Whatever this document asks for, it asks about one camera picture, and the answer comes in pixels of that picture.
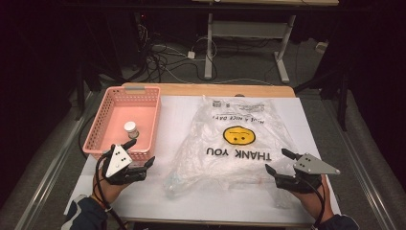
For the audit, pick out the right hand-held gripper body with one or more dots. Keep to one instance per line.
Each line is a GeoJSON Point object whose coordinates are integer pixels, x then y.
{"type": "Point", "coordinates": [306, 174]}

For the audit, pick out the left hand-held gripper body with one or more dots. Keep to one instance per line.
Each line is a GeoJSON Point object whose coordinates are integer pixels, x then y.
{"type": "Point", "coordinates": [118, 163]}

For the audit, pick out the small white-capped jar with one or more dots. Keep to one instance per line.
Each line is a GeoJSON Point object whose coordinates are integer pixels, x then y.
{"type": "Point", "coordinates": [131, 129]}

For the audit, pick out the pink plastic basket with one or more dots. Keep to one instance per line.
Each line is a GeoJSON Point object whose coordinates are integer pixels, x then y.
{"type": "Point", "coordinates": [124, 123]}

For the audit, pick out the clear plastic smiley bag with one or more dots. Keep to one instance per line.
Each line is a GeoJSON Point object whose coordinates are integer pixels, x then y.
{"type": "Point", "coordinates": [230, 143]}

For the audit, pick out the person's left hand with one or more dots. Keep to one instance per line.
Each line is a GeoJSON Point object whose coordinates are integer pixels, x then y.
{"type": "Point", "coordinates": [108, 188]}

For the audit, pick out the person's right hand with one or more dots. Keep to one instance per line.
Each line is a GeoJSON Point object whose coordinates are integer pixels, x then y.
{"type": "Point", "coordinates": [311, 201]}

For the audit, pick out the white board mat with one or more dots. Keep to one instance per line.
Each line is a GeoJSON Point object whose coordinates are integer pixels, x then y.
{"type": "Point", "coordinates": [207, 204]}

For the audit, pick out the wooden table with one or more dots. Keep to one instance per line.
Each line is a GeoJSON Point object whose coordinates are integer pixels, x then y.
{"type": "Point", "coordinates": [207, 90]}

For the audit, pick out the white power adapter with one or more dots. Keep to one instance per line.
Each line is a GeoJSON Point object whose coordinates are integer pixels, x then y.
{"type": "Point", "coordinates": [191, 54]}

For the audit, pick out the white metal desk frame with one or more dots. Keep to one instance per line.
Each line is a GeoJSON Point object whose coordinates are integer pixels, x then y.
{"type": "Point", "coordinates": [249, 32]}

